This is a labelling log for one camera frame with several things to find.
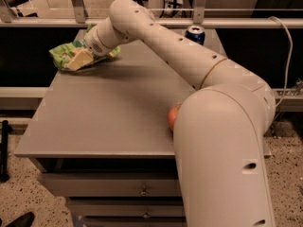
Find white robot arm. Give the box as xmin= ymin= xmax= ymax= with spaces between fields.
xmin=84 ymin=0 xmax=276 ymax=227

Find white cable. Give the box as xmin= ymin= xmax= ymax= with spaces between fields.
xmin=268 ymin=15 xmax=294 ymax=109

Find top drawer knob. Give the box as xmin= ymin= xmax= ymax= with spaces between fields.
xmin=139 ymin=185 xmax=150 ymax=197

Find blue soda can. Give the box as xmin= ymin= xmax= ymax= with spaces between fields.
xmin=185 ymin=26 xmax=205 ymax=45

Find metal railing frame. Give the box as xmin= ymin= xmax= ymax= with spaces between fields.
xmin=1 ymin=0 xmax=303 ymax=28

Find green rice chip bag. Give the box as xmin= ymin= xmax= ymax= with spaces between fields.
xmin=48 ymin=24 xmax=121 ymax=73

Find black shoe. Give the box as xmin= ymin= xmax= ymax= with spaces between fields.
xmin=5 ymin=212 xmax=35 ymax=227

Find black pole stand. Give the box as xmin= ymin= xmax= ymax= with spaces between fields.
xmin=0 ymin=120 xmax=12 ymax=183

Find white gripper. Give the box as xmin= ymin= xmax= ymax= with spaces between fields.
xmin=66 ymin=26 xmax=113 ymax=71

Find red apple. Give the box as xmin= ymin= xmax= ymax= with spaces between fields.
xmin=167 ymin=105 xmax=181 ymax=130

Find drawer knob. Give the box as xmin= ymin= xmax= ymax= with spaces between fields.
xmin=139 ymin=185 xmax=150 ymax=197
xmin=142 ymin=209 xmax=151 ymax=219

